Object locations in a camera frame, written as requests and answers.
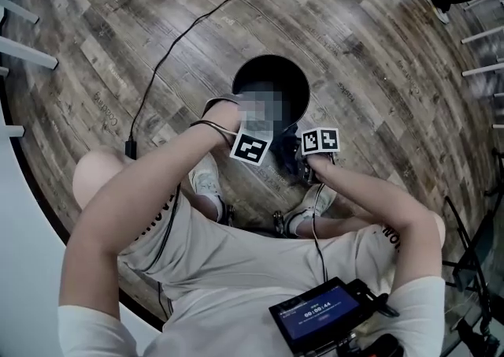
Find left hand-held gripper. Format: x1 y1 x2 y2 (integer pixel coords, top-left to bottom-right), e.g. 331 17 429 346
201 93 273 167

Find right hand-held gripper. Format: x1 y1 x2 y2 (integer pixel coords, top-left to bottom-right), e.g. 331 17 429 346
295 127 340 185

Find dark blue cloth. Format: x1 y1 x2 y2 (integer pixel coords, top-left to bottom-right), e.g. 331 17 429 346
270 125 304 175

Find black round bucket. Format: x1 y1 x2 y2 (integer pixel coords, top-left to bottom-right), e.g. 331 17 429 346
231 54 311 130

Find person's right forearm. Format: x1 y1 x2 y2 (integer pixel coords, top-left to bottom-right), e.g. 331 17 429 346
309 154 444 297

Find person's left forearm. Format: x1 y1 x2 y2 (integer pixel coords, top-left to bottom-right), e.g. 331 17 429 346
58 101 242 321

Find person's left grey shoe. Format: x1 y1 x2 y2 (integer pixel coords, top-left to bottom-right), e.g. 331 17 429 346
187 154 226 222

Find person's grey shoe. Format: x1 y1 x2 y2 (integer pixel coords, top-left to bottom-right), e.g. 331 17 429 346
283 183 338 238
187 154 226 222

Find person's right grey shoe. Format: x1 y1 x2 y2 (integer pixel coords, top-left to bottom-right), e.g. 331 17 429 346
283 183 338 238

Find black stool with chrome legs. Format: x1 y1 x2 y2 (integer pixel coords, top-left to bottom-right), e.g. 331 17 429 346
222 203 287 239

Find beige shorts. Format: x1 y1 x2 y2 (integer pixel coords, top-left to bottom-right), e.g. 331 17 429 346
117 189 402 301

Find person's left leg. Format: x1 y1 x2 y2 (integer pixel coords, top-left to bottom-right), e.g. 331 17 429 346
72 149 139 210

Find black monitor with blue screen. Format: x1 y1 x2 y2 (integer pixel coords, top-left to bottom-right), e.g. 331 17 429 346
268 277 375 357

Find white t-shirt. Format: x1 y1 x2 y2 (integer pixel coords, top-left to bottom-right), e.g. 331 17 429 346
57 276 448 357

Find black folding chair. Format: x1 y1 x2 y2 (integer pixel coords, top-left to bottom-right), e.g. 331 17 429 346
440 193 504 329

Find white metal table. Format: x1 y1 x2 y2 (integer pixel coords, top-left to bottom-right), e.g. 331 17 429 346
0 0 59 138
460 0 504 130

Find left hand-held gripper cable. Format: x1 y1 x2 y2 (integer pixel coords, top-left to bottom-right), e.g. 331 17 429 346
153 120 240 323

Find hand-held gripper cable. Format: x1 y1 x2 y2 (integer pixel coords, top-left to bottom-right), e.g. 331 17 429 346
310 181 328 284
153 120 240 323

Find right hand-held gripper cable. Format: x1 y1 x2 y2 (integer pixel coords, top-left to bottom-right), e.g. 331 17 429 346
310 181 328 284

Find black floor cable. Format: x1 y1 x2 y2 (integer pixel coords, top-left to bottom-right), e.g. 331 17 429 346
124 0 291 160

